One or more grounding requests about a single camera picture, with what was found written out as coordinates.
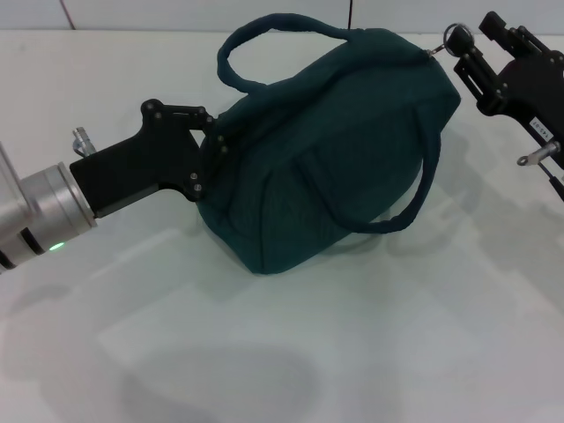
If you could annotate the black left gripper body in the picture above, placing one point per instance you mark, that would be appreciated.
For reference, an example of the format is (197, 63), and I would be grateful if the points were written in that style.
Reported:
(141, 163)

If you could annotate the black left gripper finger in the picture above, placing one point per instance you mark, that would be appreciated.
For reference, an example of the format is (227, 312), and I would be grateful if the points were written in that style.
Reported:
(211, 121)
(211, 163)

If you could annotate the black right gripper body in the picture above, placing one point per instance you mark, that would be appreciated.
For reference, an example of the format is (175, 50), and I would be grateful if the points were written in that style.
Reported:
(535, 97)

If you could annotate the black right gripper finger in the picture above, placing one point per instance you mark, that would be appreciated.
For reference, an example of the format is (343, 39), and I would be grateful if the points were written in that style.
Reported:
(513, 35)
(478, 79)

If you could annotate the dark teal lunch bag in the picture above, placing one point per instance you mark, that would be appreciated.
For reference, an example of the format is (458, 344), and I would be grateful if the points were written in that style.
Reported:
(330, 154)

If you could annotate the silver right wrist plug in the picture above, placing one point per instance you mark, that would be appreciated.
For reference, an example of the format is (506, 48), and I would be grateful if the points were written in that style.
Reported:
(537, 154)

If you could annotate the silver left wrist plug stub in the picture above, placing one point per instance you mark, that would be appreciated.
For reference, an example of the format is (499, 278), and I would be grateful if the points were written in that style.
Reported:
(81, 141)

